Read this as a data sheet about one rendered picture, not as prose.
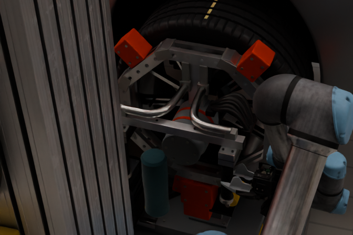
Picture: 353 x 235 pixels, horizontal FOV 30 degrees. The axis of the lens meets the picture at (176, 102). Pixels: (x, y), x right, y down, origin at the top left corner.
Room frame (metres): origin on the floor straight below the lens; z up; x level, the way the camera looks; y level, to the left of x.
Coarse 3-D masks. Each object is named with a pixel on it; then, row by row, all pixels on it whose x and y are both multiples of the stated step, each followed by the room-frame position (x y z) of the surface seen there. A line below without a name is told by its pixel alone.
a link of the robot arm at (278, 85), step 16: (272, 80) 1.20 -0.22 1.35; (288, 80) 1.18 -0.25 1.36; (256, 96) 1.21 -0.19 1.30; (272, 96) 1.16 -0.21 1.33; (256, 112) 1.21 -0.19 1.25; (272, 112) 1.15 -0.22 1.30; (272, 128) 1.23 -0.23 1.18; (288, 128) 1.24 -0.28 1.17; (272, 144) 1.28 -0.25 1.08; (288, 144) 1.27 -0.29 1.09; (272, 160) 1.35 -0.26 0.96
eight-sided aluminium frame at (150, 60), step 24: (168, 48) 1.69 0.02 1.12; (192, 48) 1.71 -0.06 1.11; (216, 48) 1.68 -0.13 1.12; (144, 72) 1.72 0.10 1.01; (120, 96) 1.76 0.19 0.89; (144, 144) 1.73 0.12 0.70; (264, 144) 1.57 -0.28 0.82; (168, 168) 1.69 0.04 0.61; (192, 168) 1.68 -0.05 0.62; (216, 168) 1.68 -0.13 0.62
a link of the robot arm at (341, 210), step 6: (318, 192) 1.28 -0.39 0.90; (342, 192) 1.28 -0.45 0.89; (348, 192) 1.29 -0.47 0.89; (318, 198) 1.28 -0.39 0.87; (324, 198) 1.27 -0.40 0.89; (330, 198) 1.26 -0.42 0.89; (336, 198) 1.26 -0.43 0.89; (342, 198) 1.26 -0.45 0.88; (348, 198) 1.29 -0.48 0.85; (312, 204) 1.28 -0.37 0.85; (318, 204) 1.27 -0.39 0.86; (324, 204) 1.26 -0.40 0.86; (330, 204) 1.26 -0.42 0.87; (336, 204) 1.26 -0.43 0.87; (342, 204) 1.25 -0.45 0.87; (324, 210) 1.27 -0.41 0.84; (330, 210) 1.26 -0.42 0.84; (336, 210) 1.25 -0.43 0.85; (342, 210) 1.25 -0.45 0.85
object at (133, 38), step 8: (128, 32) 1.81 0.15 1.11; (136, 32) 1.80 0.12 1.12; (120, 40) 1.78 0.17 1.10; (128, 40) 1.75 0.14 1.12; (136, 40) 1.77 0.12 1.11; (144, 40) 1.79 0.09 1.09; (120, 48) 1.75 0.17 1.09; (128, 48) 1.74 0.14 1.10; (136, 48) 1.74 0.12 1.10; (144, 48) 1.76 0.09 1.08; (120, 56) 1.75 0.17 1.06; (128, 56) 1.74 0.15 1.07; (136, 56) 1.73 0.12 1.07; (144, 56) 1.73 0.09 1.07; (128, 64) 1.74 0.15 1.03; (136, 64) 1.73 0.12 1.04
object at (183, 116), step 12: (180, 108) 1.68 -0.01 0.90; (204, 108) 1.65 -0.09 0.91; (180, 120) 1.59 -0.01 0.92; (204, 120) 1.60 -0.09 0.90; (216, 120) 1.65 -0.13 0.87; (168, 144) 1.54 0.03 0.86; (180, 144) 1.52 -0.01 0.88; (192, 144) 1.51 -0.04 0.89; (204, 144) 1.54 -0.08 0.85; (168, 156) 1.54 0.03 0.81; (180, 156) 1.52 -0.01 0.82; (192, 156) 1.51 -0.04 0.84
